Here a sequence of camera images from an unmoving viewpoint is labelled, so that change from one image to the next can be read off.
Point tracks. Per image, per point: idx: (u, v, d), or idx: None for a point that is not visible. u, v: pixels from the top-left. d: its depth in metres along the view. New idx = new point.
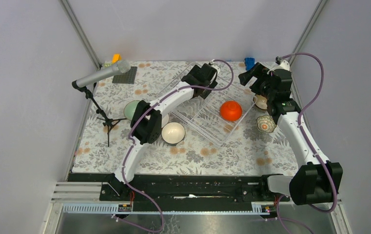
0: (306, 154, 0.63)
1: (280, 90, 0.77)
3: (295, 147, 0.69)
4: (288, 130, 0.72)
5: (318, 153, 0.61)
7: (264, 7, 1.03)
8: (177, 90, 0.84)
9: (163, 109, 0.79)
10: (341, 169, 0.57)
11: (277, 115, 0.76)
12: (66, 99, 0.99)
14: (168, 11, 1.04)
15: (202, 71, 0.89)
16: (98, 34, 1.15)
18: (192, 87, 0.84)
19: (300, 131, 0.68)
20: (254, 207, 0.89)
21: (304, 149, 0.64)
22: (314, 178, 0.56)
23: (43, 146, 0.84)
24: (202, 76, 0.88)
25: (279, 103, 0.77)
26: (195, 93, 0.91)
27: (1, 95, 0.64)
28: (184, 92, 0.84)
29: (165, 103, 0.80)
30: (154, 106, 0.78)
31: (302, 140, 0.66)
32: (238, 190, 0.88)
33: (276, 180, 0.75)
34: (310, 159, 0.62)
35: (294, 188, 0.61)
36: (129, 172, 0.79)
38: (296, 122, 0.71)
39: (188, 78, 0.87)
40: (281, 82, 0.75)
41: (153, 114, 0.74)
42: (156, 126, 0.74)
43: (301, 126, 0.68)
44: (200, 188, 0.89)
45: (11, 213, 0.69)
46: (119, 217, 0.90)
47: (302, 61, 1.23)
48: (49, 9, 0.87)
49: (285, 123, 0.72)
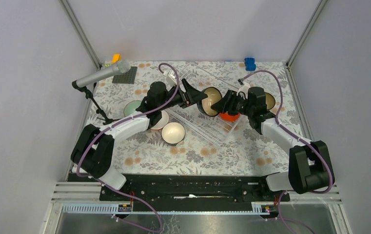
0: (292, 143, 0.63)
1: (258, 106, 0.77)
3: (283, 145, 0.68)
4: (274, 134, 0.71)
5: (301, 137, 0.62)
7: (263, 8, 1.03)
8: (131, 117, 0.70)
9: (116, 134, 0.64)
10: (325, 146, 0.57)
11: (259, 126, 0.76)
12: (66, 99, 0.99)
14: (167, 11, 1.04)
15: (148, 98, 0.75)
16: (98, 34, 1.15)
18: (147, 113, 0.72)
19: (281, 129, 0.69)
20: (254, 207, 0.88)
21: (288, 139, 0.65)
22: (304, 156, 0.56)
23: (44, 146, 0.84)
24: (153, 103, 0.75)
25: (258, 116, 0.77)
26: (151, 124, 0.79)
27: (1, 95, 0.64)
28: (139, 120, 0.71)
29: (118, 128, 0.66)
30: (105, 130, 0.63)
31: (284, 134, 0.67)
32: (238, 190, 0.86)
33: (276, 180, 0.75)
34: (296, 144, 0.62)
35: (292, 179, 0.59)
36: (116, 180, 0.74)
38: (274, 123, 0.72)
39: (141, 108, 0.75)
40: (256, 98, 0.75)
41: (102, 139, 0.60)
42: (106, 154, 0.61)
43: (281, 125, 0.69)
44: (200, 188, 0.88)
45: (11, 213, 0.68)
46: (119, 217, 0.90)
47: (301, 62, 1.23)
48: (49, 10, 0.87)
49: (267, 127, 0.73)
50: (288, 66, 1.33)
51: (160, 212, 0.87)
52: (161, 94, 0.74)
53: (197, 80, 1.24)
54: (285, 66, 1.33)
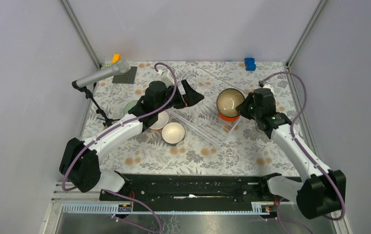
0: (308, 167, 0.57)
1: (265, 107, 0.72)
3: (295, 160, 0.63)
4: (285, 147, 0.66)
5: (319, 164, 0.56)
7: (263, 8, 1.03)
8: (120, 124, 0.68)
9: (101, 147, 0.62)
10: (344, 177, 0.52)
11: (269, 129, 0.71)
12: (66, 99, 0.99)
14: (168, 11, 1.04)
15: (146, 98, 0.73)
16: (98, 34, 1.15)
18: (139, 118, 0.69)
19: (296, 144, 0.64)
20: (254, 207, 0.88)
21: (304, 162, 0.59)
22: (321, 190, 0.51)
23: (43, 146, 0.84)
24: (150, 103, 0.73)
25: (268, 118, 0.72)
26: (146, 126, 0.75)
27: (1, 95, 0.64)
28: (130, 126, 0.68)
29: (104, 141, 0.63)
30: (88, 144, 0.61)
31: (301, 153, 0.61)
32: (238, 190, 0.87)
33: (278, 185, 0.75)
34: (313, 170, 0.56)
35: (302, 202, 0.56)
36: (112, 184, 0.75)
38: (289, 134, 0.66)
39: (137, 108, 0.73)
40: (262, 98, 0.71)
41: (87, 155, 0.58)
42: (92, 168, 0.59)
43: (296, 138, 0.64)
44: (200, 188, 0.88)
45: (11, 214, 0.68)
46: (119, 217, 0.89)
47: (302, 62, 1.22)
48: (49, 9, 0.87)
49: (279, 136, 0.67)
50: (288, 66, 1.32)
51: (159, 212, 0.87)
52: (159, 95, 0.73)
53: (197, 80, 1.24)
54: (286, 66, 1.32)
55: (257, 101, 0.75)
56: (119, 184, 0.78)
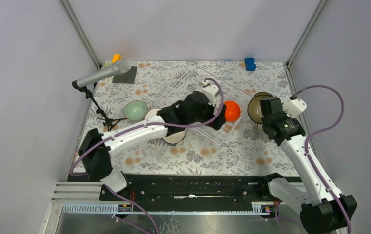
0: (319, 190, 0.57)
1: (274, 113, 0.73)
3: (303, 177, 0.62)
4: (296, 161, 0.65)
5: (331, 188, 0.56)
7: (263, 8, 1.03)
8: (144, 125, 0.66)
9: (115, 146, 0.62)
10: (355, 204, 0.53)
11: (281, 135, 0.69)
12: (66, 99, 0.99)
14: (168, 11, 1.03)
15: (184, 104, 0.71)
16: (98, 34, 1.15)
18: (165, 124, 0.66)
19: (308, 161, 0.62)
20: (254, 207, 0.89)
21: (316, 183, 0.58)
22: (330, 217, 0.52)
23: (44, 146, 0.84)
24: (185, 110, 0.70)
25: (281, 125, 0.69)
26: (171, 131, 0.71)
27: (1, 94, 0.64)
28: (153, 128, 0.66)
29: (120, 139, 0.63)
30: (106, 139, 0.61)
31: (312, 172, 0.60)
32: (238, 190, 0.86)
33: (279, 192, 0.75)
34: (324, 194, 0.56)
35: (307, 219, 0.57)
36: (115, 182, 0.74)
38: (302, 148, 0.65)
39: (169, 111, 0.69)
40: (269, 104, 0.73)
41: (100, 150, 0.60)
42: (103, 164, 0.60)
43: (309, 154, 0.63)
44: (200, 188, 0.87)
45: (11, 214, 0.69)
46: (119, 217, 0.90)
47: (301, 62, 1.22)
48: (49, 9, 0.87)
49: (290, 150, 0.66)
50: (288, 66, 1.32)
51: (152, 212, 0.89)
52: (197, 106, 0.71)
53: (197, 80, 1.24)
54: (286, 66, 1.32)
55: (264, 109, 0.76)
56: (122, 185, 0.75)
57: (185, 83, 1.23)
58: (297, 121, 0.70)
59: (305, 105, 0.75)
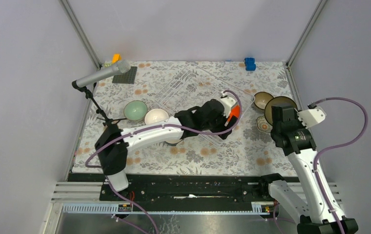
0: (322, 209, 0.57)
1: (285, 122, 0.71)
3: (307, 193, 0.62)
4: (302, 176, 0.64)
5: (334, 210, 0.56)
7: (264, 8, 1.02)
8: (162, 125, 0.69)
9: (133, 143, 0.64)
10: (356, 228, 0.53)
11: (290, 146, 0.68)
12: (66, 99, 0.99)
14: (168, 11, 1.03)
15: (201, 110, 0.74)
16: (98, 34, 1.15)
18: (182, 126, 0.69)
19: (315, 178, 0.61)
20: (254, 207, 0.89)
21: (320, 202, 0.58)
22: None
23: (43, 146, 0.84)
24: (201, 115, 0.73)
25: (290, 134, 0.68)
26: (186, 134, 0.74)
27: (1, 94, 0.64)
28: (170, 130, 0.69)
29: (139, 137, 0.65)
30: (125, 135, 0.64)
31: (317, 191, 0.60)
32: (238, 190, 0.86)
33: (281, 196, 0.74)
34: (326, 215, 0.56)
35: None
36: (119, 182, 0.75)
38: (311, 165, 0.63)
39: (185, 115, 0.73)
40: (282, 111, 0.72)
41: (119, 146, 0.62)
42: (119, 160, 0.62)
43: (317, 172, 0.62)
44: (200, 188, 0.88)
45: (11, 214, 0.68)
46: (119, 217, 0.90)
47: (301, 62, 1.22)
48: (49, 9, 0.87)
49: (298, 164, 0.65)
50: (288, 66, 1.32)
51: (151, 212, 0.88)
52: (213, 114, 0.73)
53: (197, 80, 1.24)
54: (286, 66, 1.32)
55: (276, 118, 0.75)
56: (125, 184, 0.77)
57: (185, 83, 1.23)
58: (308, 132, 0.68)
59: (324, 115, 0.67)
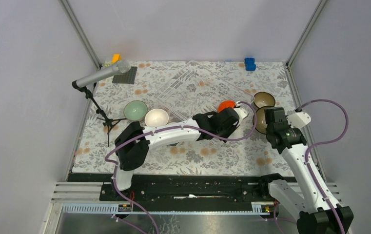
0: (316, 199, 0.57)
1: (277, 122, 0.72)
3: (302, 186, 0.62)
4: (295, 169, 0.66)
5: (328, 197, 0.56)
7: (263, 8, 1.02)
8: (181, 126, 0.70)
9: (154, 141, 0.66)
10: (352, 215, 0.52)
11: (282, 144, 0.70)
12: (66, 99, 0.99)
14: (168, 11, 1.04)
15: (218, 115, 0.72)
16: (98, 34, 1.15)
18: (200, 129, 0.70)
19: (307, 170, 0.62)
20: (254, 207, 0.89)
21: (314, 192, 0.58)
22: (325, 225, 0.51)
23: (43, 146, 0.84)
24: (217, 121, 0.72)
25: (283, 132, 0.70)
26: (202, 137, 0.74)
27: (1, 95, 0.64)
28: (188, 131, 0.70)
29: (159, 135, 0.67)
30: (146, 133, 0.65)
31: (310, 181, 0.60)
32: (238, 190, 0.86)
33: (280, 193, 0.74)
34: (321, 203, 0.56)
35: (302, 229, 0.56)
36: (124, 180, 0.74)
38: (303, 158, 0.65)
39: (202, 120, 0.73)
40: (273, 112, 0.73)
41: (140, 143, 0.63)
42: (138, 157, 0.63)
43: (308, 164, 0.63)
44: (200, 188, 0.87)
45: (11, 214, 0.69)
46: (119, 217, 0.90)
47: (301, 62, 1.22)
48: (49, 9, 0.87)
49: (290, 157, 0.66)
50: (288, 66, 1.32)
51: (152, 212, 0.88)
52: (229, 121, 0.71)
53: (197, 80, 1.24)
54: (286, 66, 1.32)
55: (267, 117, 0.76)
56: (128, 185, 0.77)
57: (185, 83, 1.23)
58: (299, 129, 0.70)
59: (309, 117, 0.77)
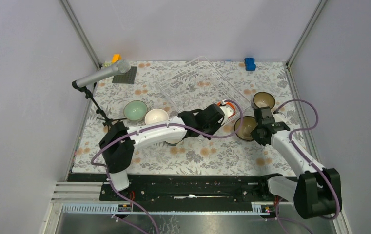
0: (302, 165, 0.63)
1: (264, 119, 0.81)
3: (290, 160, 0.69)
4: (283, 148, 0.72)
5: (313, 162, 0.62)
7: (263, 8, 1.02)
8: (166, 124, 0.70)
9: (139, 141, 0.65)
10: (338, 175, 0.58)
11: (269, 135, 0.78)
12: (66, 99, 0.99)
14: (168, 11, 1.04)
15: (204, 112, 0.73)
16: (98, 34, 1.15)
18: (185, 126, 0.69)
19: (292, 146, 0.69)
20: (254, 207, 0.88)
21: (300, 160, 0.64)
22: (314, 185, 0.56)
23: (43, 146, 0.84)
24: (203, 118, 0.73)
25: (269, 125, 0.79)
26: (188, 134, 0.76)
27: (1, 94, 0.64)
28: (174, 129, 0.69)
29: (144, 135, 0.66)
30: (131, 133, 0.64)
31: (296, 153, 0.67)
32: (238, 190, 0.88)
33: (277, 183, 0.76)
34: (307, 167, 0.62)
35: (298, 201, 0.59)
36: (119, 181, 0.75)
38: (287, 138, 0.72)
39: (188, 117, 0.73)
40: (261, 111, 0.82)
41: (125, 143, 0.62)
42: (124, 158, 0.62)
43: (292, 140, 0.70)
44: (200, 188, 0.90)
45: (11, 214, 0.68)
46: (119, 217, 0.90)
47: (302, 62, 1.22)
48: (48, 9, 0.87)
49: (277, 140, 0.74)
50: (288, 66, 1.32)
51: (151, 212, 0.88)
52: (215, 118, 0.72)
53: (197, 80, 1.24)
54: (286, 66, 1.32)
55: (256, 116, 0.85)
56: (126, 184, 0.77)
57: (185, 83, 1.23)
58: (283, 122, 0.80)
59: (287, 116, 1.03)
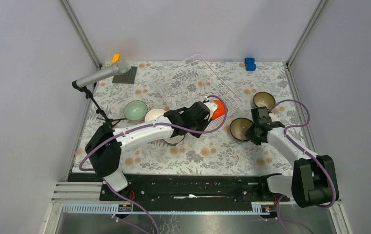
0: (297, 154, 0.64)
1: (261, 119, 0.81)
3: (286, 153, 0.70)
4: (278, 143, 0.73)
5: (307, 150, 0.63)
7: (263, 8, 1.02)
8: (152, 124, 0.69)
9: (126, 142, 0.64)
10: (331, 161, 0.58)
11: (265, 134, 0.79)
12: (66, 99, 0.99)
14: (168, 11, 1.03)
15: (189, 110, 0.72)
16: (98, 33, 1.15)
18: (172, 125, 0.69)
19: (287, 139, 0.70)
20: (254, 207, 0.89)
21: (295, 150, 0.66)
22: (309, 171, 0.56)
23: (43, 146, 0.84)
24: (188, 116, 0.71)
25: (265, 124, 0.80)
26: (176, 133, 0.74)
27: (0, 94, 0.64)
28: (161, 128, 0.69)
29: (130, 136, 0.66)
30: (117, 135, 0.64)
31: (291, 145, 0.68)
32: (238, 190, 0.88)
33: (277, 181, 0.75)
34: (301, 155, 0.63)
35: (295, 191, 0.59)
36: (114, 183, 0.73)
38: (282, 132, 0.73)
39: (174, 116, 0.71)
40: (258, 110, 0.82)
41: (112, 145, 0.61)
42: (112, 161, 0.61)
43: (287, 134, 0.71)
44: (200, 188, 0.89)
45: (11, 214, 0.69)
46: (119, 217, 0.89)
47: (302, 62, 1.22)
48: (49, 9, 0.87)
49: (273, 136, 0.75)
50: (288, 66, 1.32)
51: (152, 212, 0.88)
52: (200, 116, 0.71)
53: (197, 80, 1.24)
54: (286, 66, 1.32)
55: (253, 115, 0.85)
56: (123, 184, 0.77)
57: (185, 83, 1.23)
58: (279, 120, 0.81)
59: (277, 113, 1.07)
